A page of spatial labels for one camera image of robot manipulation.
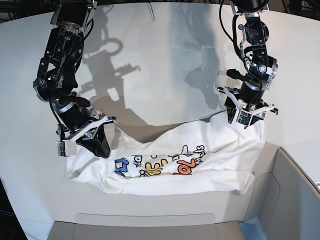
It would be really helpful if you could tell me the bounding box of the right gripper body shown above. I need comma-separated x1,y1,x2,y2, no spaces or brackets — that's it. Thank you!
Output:
56,99,118,142

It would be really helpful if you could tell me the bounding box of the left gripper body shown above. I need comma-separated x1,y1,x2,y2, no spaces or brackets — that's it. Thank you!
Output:
217,81,279,122

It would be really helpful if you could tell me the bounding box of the white printed t-shirt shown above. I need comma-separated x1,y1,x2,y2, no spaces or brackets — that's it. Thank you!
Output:
66,112,265,196

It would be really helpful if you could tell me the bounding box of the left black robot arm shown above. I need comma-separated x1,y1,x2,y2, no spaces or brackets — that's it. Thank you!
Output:
217,0,279,128

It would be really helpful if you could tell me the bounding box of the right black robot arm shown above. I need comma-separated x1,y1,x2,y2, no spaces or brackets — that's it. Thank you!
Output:
33,0,117,158

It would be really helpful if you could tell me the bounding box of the grey plastic bin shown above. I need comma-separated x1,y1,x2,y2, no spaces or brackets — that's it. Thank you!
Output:
48,148,320,240

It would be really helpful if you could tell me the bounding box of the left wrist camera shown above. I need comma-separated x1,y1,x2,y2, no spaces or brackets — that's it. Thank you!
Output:
236,110,253,129

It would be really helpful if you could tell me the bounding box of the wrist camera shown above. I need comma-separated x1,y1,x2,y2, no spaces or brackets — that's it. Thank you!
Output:
56,140,77,157
236,110,253,129

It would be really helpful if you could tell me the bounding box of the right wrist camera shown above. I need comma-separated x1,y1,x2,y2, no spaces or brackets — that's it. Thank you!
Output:
56,140,77,157

